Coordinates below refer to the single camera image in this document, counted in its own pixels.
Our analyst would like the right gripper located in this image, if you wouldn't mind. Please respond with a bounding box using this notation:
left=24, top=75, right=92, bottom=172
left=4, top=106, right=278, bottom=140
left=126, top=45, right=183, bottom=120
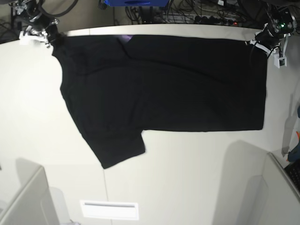
left=29, top=15, right=59, bottom=48

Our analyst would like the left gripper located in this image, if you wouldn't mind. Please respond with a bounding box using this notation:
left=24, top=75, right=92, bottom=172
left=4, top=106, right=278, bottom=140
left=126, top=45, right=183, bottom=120
left=245, top=23, right=292, bottom=55

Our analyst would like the black T-shirt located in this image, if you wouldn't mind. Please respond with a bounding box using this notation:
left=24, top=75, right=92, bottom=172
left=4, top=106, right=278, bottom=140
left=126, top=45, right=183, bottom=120
left=52, top=35, right=267, bottom=169

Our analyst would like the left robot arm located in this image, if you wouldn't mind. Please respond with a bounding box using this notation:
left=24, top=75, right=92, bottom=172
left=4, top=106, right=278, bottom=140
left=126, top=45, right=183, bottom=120
left=246, top=0, right=297, bottom=58

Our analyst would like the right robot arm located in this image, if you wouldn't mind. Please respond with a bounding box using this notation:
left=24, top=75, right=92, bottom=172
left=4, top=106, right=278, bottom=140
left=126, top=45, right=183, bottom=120
left=9, top=0, right=78, bottom=48

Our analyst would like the black power strip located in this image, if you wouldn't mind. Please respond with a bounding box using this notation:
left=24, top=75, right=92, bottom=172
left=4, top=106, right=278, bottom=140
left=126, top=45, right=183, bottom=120
left=193, top=15, right=238, bottom=26

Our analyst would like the blue box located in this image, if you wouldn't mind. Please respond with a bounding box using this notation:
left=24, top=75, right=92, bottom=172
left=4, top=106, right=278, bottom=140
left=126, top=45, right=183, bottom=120
left=104, top=0, right=169, bottom=7

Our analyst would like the teal orange object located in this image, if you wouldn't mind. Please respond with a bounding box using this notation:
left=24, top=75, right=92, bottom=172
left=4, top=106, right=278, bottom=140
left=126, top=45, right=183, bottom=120
left=287, top=131, right=300, bottom=162

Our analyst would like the black keyboard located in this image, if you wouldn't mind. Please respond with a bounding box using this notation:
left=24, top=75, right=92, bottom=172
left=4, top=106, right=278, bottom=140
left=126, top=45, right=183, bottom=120
left=285, top=160, right=300, bottom=191

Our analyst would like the left grey partition panel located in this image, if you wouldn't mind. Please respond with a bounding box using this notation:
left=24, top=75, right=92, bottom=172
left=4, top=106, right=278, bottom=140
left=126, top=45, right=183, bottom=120
left=0, top=166, right=60, bottom=225

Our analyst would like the grey partition panel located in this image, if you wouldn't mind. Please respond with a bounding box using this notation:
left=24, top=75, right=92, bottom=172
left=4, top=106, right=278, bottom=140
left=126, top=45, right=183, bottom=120
left=259, top=153, right=300, bottom=225
left=0, top=166, right=60, bottom=225

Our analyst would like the right grey partition panel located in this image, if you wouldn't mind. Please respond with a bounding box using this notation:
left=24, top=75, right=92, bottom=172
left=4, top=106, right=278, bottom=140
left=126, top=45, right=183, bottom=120
left=259, top=153, right=300, bottom=225

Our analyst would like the white label plate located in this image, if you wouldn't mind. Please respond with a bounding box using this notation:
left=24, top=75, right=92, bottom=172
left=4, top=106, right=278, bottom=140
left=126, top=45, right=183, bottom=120
left=80, top=200, right=139, bottom=220

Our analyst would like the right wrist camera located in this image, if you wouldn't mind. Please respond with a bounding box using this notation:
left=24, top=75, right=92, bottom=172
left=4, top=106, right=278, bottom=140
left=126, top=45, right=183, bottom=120
left=19, top=31, right=31, bottom=45

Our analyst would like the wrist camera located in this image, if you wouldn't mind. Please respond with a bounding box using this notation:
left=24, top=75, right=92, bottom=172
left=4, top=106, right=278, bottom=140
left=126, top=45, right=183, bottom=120
left=19, top=31, right=31, bottom=45
left=274, top=54, right=287, bottom=68

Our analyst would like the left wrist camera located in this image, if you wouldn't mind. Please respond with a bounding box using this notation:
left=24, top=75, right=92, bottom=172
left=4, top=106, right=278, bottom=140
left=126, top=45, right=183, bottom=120
left=274, top=54, right=287, bottom=68

